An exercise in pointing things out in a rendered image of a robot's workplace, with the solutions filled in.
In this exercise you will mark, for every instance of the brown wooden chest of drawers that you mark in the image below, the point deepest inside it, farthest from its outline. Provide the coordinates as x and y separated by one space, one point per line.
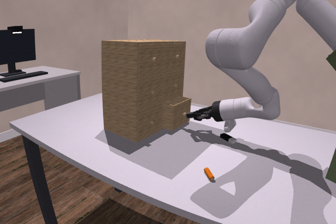
119 67

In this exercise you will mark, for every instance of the orange battery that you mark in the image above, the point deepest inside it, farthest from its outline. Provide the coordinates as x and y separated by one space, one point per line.
209 174

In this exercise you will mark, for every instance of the brown wooden drawer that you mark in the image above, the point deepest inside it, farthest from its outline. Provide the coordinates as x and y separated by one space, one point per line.
174 56
149 121
172 84
174 112
149 91
150 59

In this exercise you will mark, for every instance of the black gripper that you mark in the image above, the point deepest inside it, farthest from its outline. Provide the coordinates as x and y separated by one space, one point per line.
206 113

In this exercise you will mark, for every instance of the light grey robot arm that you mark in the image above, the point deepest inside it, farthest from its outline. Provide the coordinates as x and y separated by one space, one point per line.
235 50

